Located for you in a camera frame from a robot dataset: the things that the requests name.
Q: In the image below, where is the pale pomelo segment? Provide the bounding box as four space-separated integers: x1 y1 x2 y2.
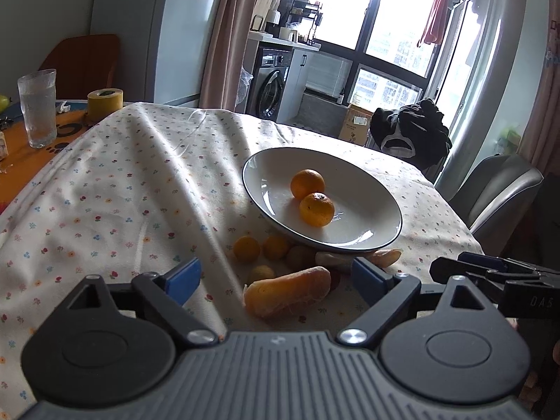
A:
315 248 401 271

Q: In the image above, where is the brown longan fruit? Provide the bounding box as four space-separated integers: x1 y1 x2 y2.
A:
247 266 276 285
286 246 316 272

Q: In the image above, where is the white plate blue rim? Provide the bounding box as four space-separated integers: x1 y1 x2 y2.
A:
242 147 403 253

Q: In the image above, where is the small orange kumquat left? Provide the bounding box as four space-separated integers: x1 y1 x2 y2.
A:
232 235 261 265

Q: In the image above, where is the small orange kumquat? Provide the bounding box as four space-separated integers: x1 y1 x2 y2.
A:
232 235 261 265
262 234 292 262

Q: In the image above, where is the grey leather chair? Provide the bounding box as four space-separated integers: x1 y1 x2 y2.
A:
450 155 544 256

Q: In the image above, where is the mandarin orange front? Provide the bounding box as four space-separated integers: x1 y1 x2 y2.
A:
299 192 335 228

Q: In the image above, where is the mandarin orange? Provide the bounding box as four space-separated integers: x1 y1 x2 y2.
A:
289 169 326 201
299 192 335 228

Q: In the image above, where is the floral white tablecloth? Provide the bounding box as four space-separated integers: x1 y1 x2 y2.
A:
1 103 480 419

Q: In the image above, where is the small orange kumquat right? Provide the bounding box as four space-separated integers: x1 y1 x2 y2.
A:
262 234 292 262

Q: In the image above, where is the mandarin orange rear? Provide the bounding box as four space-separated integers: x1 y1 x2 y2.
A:
289 169 326 201

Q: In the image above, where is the black white clothing pile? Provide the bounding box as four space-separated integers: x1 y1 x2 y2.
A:
369 99 452 171

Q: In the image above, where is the cardboard box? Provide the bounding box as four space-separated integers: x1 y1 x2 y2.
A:
339 104 373 146

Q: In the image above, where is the yellow tape roll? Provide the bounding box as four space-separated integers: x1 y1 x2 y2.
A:
86 88 124 124

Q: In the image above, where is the white cabinet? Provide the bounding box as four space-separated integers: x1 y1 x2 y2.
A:
276 48 315 123

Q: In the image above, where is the clear drinking glass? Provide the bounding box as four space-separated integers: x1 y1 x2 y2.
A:
17 68 57 149

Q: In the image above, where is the brown wooden chair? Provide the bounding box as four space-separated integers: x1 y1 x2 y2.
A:
39 34 120 100

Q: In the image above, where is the green yellow fruit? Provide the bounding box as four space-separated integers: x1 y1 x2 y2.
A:
0 95 11 113

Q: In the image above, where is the pink curtain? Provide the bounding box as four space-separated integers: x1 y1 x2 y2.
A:
199 0 256 111

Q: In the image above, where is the grey washing machine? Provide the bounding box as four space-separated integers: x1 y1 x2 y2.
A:
246 44 292 121

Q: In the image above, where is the red hanging towel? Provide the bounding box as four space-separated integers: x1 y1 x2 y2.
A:
417 0 451 48

